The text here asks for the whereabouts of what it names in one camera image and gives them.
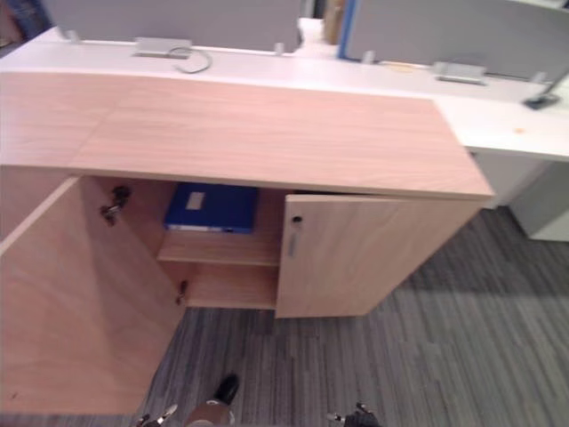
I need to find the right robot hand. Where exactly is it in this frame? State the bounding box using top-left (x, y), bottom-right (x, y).
top-left (326, 401), bottom-right (380, 427)

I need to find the blue folder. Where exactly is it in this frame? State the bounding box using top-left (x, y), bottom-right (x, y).
top-left (163, 182), bottom-right (260, 235)

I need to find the wooden cabinet door with lock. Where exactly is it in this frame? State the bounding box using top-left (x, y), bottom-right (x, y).
top-left (275, 193), bottom-right (485, 319)

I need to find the wooden office cabinet body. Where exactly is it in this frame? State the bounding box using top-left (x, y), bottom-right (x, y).
top-left (0, 70), bottom-right (496, 319)

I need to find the wide wooden cabinet door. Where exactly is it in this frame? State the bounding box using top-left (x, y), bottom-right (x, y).
top-left (0, 176), bottom-right (191, 417)

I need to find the white office desk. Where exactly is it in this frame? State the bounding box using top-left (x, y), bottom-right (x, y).
top-left (0, 25), bottom-right (569, 162)

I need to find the white desk side panel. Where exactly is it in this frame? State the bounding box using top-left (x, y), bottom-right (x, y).
top-left (469, 149), bottom-right (569, 244)

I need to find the small black desk device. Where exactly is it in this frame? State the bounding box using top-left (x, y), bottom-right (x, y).
top-left (523, 92), bottom-right (561, 109)

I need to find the grey desk partition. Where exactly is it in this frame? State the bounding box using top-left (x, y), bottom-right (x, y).
top-left (41, 0), bottom-right (304, 54)
top-left (345, 0), bottom-right (569, 86)

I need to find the brown cardboard piece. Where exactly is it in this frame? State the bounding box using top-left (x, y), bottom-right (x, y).
top-left (321, 0), bottom-right (346, 45)

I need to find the grey desk cable box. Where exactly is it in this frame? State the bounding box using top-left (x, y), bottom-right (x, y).
top-left (130, 36), bottom-right (194, 60)
top-left (432, 60), bottom-right (487, 85)

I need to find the grey cable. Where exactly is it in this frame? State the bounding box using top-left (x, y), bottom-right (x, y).
top-left (172, 46), bottom-right (214, 75)

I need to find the blue partition post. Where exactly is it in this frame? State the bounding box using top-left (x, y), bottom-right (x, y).
top-left (336, 0), bottom-right (357, 60)

